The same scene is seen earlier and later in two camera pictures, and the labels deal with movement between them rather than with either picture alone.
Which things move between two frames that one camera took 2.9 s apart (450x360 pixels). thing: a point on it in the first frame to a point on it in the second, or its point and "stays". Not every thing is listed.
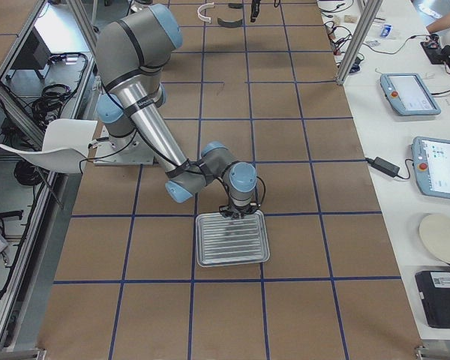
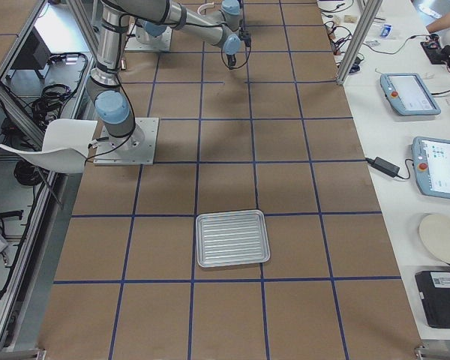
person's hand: x=439 y=24 stays
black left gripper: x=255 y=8 to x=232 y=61
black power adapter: x=383 y=166 stays
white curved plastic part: x=204 y=7 stays
